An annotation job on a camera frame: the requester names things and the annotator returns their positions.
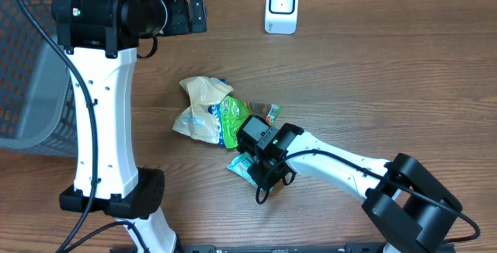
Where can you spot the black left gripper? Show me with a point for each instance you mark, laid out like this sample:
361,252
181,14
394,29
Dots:
183,24

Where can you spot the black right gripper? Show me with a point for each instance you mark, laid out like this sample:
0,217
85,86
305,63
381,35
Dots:
260,178

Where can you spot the mint wet wipes pack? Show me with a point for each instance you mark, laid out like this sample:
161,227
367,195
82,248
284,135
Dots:
240,166

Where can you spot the green red snack bag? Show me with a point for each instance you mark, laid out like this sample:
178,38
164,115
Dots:
235,112

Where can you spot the blue Oreo cookie pack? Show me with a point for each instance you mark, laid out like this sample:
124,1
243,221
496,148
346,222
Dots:
217,117

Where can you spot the beige tissue pack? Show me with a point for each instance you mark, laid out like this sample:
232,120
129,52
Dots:
196,121

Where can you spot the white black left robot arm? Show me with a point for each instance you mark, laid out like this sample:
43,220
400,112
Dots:
100,40

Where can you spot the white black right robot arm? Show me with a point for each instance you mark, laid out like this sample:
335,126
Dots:
407,204

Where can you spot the white barcode scanner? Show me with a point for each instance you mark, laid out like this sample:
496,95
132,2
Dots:
281,16

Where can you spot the dark grey plastic basket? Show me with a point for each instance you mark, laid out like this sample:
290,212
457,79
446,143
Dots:
37,101

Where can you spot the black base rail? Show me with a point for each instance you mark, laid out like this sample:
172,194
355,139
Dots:
374,247

